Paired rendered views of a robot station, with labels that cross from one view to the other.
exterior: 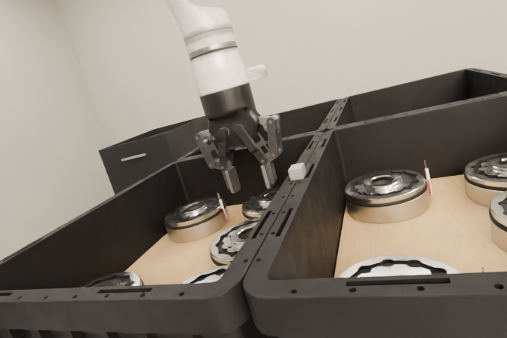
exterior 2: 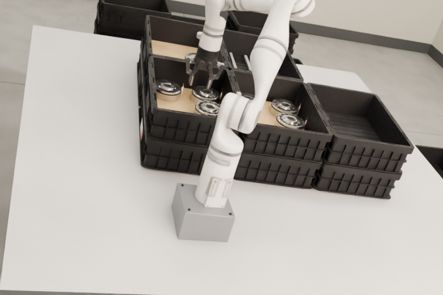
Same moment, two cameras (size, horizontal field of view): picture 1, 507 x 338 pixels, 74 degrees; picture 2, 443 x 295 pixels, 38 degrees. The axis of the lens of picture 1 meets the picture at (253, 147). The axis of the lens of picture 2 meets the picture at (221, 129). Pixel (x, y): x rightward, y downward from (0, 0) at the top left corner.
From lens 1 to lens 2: 1.89 m
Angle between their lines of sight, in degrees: 39
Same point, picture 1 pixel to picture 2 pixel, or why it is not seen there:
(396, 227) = not seen: hidden behind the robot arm
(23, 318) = (191, 118)
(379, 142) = (247, 81)
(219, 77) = (215, 47)
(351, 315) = (264, 128)
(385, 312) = (269, 129)
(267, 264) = not seen: hidden behind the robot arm
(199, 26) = (218, 27)
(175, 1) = (215, 17)
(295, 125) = (180, 32)
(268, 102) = not seen: outside the picture
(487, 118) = (283, 85)
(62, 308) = (206, 118)
